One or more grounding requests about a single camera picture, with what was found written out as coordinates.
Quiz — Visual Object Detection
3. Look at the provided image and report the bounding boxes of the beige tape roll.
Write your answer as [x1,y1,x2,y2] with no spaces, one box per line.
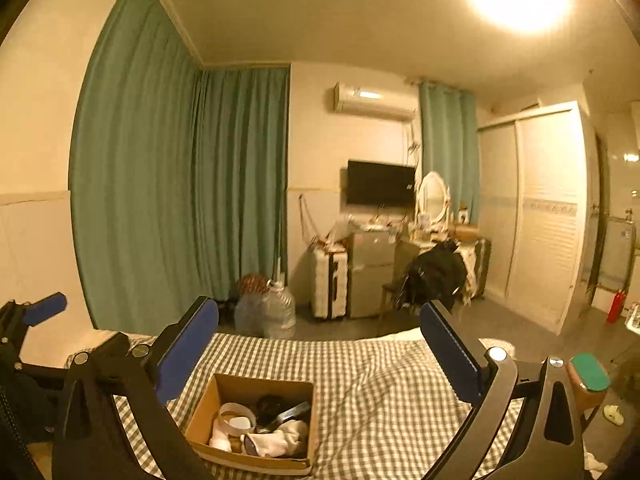
[216,402,256,437]

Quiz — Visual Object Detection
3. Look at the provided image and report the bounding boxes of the black wallet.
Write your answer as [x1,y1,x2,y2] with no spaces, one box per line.
[255,394,311,431]

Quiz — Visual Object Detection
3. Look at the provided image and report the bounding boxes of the white BOP cream tube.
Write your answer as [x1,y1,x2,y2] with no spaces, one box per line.
[208,419,232,453]

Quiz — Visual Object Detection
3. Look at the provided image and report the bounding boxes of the clear water jug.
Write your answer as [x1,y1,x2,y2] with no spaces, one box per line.
[234,292,264,337]
[262,281,296,339]

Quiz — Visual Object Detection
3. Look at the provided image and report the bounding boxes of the black clothes on chair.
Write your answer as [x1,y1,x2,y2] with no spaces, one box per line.
[396,252,465,312]

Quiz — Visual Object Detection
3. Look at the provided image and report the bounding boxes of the brown patterned bag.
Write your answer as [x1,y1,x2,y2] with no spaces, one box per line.
[236,273,269,297]

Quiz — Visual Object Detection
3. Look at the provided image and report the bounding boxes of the grey checkered bed cover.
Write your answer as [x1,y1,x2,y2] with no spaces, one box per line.
[64,331,532,480]

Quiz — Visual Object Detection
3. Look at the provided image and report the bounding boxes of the cardboard box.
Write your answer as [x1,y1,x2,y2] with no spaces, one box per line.
[184,374,319,477]

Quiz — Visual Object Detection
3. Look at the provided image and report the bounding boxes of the green cushioned stool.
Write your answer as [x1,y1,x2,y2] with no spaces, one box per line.
[567,353,611,430]

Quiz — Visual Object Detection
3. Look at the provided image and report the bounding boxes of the white sock in box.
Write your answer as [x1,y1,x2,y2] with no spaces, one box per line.
[241,419,309,458]

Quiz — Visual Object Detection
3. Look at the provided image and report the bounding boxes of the silver mini fridge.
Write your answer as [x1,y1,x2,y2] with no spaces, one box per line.
[347,230,395,318]

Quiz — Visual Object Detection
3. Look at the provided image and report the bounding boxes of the red fire extinguisher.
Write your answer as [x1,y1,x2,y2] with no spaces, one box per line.
[606,290,626,324]

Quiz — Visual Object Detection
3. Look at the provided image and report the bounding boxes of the white suitcase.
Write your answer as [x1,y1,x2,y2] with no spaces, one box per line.
[310,244,348,320]

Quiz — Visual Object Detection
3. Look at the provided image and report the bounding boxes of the oval white mirror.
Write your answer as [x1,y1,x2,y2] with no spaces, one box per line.
[416,171,450,232]

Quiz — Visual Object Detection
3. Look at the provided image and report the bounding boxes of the green curtain left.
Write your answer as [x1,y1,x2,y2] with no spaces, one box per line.
[68,0,291,335]

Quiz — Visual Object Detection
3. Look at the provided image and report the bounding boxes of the green curtain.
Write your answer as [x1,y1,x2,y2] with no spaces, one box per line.
[68,0,291,335]
[419,81,480,223]

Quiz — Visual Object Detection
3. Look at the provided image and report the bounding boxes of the white louvered wardrobe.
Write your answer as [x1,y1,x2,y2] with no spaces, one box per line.
[478,101,599,335]

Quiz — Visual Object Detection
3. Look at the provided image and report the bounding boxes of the green curtain right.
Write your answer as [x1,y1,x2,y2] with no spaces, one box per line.
[419,81,480,223]

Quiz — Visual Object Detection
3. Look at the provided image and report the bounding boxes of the white air conditioner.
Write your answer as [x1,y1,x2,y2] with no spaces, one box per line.
[333,84,418,122]

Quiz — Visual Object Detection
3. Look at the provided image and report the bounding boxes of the wall television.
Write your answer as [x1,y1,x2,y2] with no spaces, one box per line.
[346,160,416,208]

